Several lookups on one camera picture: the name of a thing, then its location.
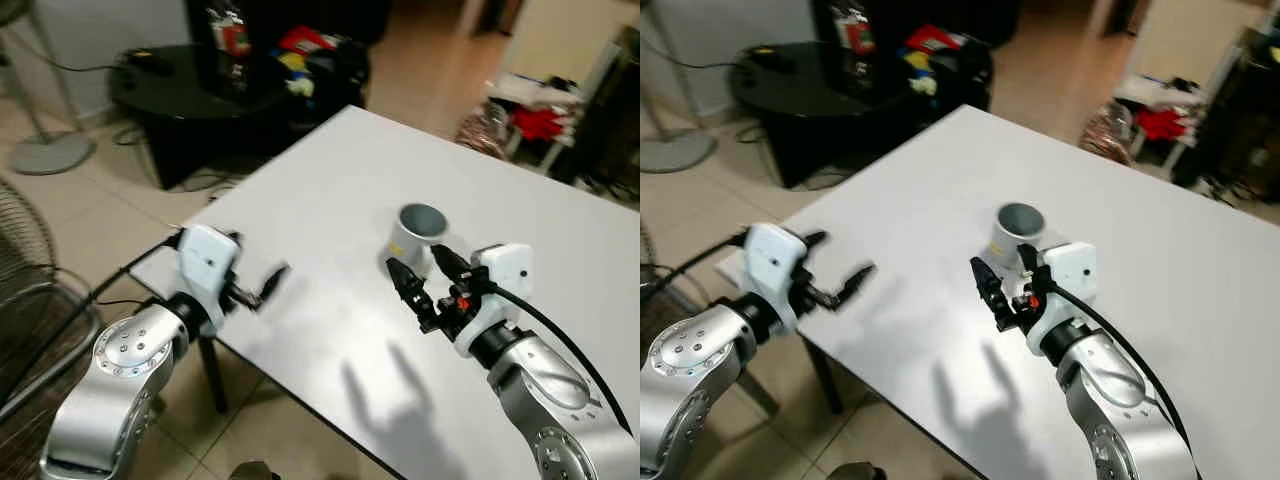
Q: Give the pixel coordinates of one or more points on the red labelled bottle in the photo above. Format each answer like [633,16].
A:
[230,45]
[856,40]

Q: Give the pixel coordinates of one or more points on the dark cabinet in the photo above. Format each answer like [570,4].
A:
[605,120]
[1235,120]

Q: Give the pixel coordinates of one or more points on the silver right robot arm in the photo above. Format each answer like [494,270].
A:
[560,400]
[1115,400]

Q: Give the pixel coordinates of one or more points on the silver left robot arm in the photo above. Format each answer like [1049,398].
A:
[690,370]
[120,370]

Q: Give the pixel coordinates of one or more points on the white rack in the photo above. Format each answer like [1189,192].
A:
[530,90]
[1160,92]

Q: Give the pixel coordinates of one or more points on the black round coffee table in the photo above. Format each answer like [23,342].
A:
[190,110]
[810,110]

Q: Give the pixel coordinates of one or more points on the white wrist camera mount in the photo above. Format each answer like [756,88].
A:
[500,275]
[772,265]
[205,265]
[1070,280]

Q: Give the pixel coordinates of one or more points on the grey robot foot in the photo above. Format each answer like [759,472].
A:
[253,470]
[855,471]

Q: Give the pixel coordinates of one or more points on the grey floor stand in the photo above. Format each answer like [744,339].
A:
[672,152]
[50,152]

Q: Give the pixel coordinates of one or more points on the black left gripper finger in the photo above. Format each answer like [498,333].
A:
[815,240]
[272,283]
[856,283]
[235,241]

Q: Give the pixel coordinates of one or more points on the red cloth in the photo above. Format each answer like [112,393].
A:
[538,123]
[1160,123]

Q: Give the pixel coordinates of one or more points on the colourful plush toy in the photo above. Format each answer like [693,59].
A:
[925,60]
[300,60]

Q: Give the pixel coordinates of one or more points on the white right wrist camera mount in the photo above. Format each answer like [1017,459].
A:
[500,275]
[1070,280]

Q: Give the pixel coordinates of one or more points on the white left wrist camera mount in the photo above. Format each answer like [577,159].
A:
[205,265]
[772,265]

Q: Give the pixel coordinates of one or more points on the grey cup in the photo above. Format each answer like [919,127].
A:
[412,240]
[1012,238]

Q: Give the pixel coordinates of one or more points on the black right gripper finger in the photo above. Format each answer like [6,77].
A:
[403,285]
[1030,262]
[988,283]
[450,265]

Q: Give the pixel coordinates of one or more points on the black table leg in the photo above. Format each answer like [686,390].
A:
[213,375]

